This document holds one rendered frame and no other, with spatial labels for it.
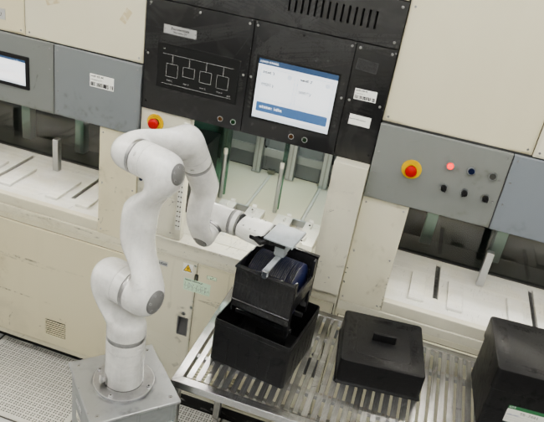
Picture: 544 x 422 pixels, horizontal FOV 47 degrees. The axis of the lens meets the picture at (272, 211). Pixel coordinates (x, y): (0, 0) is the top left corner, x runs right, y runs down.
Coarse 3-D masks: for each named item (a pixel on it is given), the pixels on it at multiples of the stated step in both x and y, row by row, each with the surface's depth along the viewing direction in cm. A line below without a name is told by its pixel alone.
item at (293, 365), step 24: (312, 312) 223; (216, 336) 209; (240, 336) 204; (264, 336) 226; (288, 336) 229; (312, 336) 225; (216, 360) 213; (240, 360) 208; (264, 360) 204; (288, 360) 201
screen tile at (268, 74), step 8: (264, 72) 216; (272, 72) 215; (280, 72) 214; (272, 80) 216; (280, 80) 215; (288, 80) 214; (264, 88) 218; (288, 88) 216; (264, 96) 219; (272, 96) 219; (280, 96) 218; (288, 96) 217; (288, 104) 218
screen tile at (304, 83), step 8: (304, 80) 213; (312, 80) 212; (320, 80) 211; (304, 88) 214; (312, 88) 213; (320, 88) 212; (296, 96) 216; (304, 96) 215; (328, 96) 213; (296, 104) 217; (304, 104) 216; (312, 104) 216; (320, 104) 215; (328, 104) 214
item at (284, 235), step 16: (272, 240) 195; (288, 240) 196; (288, 256) 214; (304, 256) 212; (320, 256) 211; (240, 272) 199; (256, 272) 195; (240, 288) 201; (256, 288) 198; (272, 288) 196; (288, 288) 193; (304, 288) 204; (240, 304) 203; (256, 304) 201; (272, 304) 198; (288, 304) 195; (304, 304) 215; (256, 320) 210; (272, 320) 200; (288, 320) 198
